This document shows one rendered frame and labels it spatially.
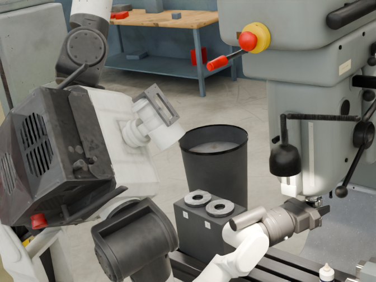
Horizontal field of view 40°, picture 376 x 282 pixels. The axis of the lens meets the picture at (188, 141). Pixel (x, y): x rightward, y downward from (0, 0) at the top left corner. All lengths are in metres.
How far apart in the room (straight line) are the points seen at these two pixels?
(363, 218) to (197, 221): 0.55
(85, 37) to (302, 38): 0.45
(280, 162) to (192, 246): 0.67
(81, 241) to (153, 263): 2.73
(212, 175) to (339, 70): 2.28
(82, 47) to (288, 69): 0.45
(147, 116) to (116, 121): 0.09
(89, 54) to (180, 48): 6.24
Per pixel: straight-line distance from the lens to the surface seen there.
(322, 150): 1.26
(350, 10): 1.06
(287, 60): 1.17
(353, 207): 1.82
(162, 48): 7.58
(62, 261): 1.47
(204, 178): 3.37
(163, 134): 1.04
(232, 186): 3.42
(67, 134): 1.00
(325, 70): 1.14
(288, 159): 1.15
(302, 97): 1.22
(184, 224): 1.71
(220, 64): 1.13
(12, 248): 1.34
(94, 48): 1.13
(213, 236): 1.62
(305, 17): 1.03
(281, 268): 1.69
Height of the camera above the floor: 2.00
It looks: 23 degrees down
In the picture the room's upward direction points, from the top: 7 degrees counter-clockwise
